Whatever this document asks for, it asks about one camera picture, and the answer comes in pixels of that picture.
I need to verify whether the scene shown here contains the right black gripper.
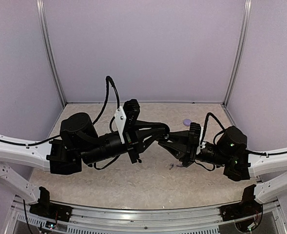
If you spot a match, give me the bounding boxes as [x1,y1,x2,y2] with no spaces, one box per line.
[158,131,230,169]

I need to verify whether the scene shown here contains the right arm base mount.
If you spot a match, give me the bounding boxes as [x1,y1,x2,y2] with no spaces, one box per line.
[219,184,263,221]

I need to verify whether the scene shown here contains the right aluminium frame post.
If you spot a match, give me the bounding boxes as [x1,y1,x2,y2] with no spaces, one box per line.
[223,0,252,109]

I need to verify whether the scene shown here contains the aluminium frame post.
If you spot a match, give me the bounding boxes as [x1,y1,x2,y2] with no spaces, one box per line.
[36,0,67,108]
[223,0,252,109]

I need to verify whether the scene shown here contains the front aluminium rail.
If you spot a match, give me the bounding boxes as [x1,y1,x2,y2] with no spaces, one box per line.
[5,196,287,234]

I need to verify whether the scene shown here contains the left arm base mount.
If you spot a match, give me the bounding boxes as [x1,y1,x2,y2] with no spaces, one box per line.
[30,186,73,222]

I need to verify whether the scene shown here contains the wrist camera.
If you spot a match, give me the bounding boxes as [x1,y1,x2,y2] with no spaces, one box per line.
[188,122,203,151]
[114,99,140,144]

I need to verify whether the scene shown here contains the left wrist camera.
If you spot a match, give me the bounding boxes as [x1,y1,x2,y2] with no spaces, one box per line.
[114,99,140,144]

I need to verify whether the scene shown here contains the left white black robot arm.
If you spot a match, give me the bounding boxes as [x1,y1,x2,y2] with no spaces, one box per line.
[0,112,170,217]

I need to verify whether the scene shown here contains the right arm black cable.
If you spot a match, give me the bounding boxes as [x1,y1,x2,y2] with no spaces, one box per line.
[203,112,287,171]

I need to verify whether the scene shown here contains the black earbud charging case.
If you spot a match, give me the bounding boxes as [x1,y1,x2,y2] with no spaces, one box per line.
[163,133,170,140]

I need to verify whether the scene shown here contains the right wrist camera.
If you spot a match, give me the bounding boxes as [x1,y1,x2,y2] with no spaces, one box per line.
[188,122,203,151]

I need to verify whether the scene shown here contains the left aluminium frame post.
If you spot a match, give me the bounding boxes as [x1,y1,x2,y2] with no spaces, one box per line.
[36,0,67,108]

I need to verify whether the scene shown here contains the purple round charging case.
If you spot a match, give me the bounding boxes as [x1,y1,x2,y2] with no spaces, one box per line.
[183,118,192,126]

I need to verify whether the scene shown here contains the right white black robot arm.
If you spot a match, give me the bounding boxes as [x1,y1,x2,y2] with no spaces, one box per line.
[158,123,287,216]

